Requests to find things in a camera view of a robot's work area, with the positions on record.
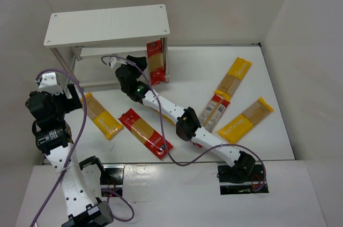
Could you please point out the yellow spaghetti bag upper right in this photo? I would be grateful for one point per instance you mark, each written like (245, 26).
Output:
(231, 81)

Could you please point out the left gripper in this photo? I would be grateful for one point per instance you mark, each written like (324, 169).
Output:
(73, 97)

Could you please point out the red spaghetti bag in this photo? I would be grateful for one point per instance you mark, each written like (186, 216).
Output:
(146, 134)
(155, 62)

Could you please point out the red spaghetti bag label side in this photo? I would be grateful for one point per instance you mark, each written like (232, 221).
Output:
(213, 112)

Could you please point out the white two-tier shelf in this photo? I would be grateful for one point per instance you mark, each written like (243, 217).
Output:
(79, 39)

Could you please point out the yellow spaghetti bag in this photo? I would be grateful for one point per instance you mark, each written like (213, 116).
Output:
(169, 112)
(246, 121)
(106, 123)
(231, 81)

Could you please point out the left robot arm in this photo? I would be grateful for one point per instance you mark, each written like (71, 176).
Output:
(53, 137)

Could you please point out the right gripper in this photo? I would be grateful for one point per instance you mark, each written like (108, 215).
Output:
(135, 62)

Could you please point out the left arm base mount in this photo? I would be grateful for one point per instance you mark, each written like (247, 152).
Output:
(112, 179)

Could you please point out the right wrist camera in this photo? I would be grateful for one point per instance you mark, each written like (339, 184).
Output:
(115, 62)

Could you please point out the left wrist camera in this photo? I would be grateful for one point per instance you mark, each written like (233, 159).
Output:
(48, 83)

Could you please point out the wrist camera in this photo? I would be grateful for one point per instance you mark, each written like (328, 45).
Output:
(115, 62)
(48, 83)

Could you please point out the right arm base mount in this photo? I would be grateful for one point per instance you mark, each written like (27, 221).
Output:
(230, 184)

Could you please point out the yellow spaghetti bag centre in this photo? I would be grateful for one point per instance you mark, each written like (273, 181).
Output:
(169, 112)

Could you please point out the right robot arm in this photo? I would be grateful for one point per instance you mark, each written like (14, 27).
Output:
(188, 127)

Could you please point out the red spaghetti bag top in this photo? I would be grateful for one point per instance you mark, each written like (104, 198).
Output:
(155, 62)

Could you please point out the red spaghetti bag lower centre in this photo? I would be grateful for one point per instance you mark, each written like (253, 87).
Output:
(146, 134)

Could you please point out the yellow spaghetti bag left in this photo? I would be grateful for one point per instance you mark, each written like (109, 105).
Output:
(106, 123)

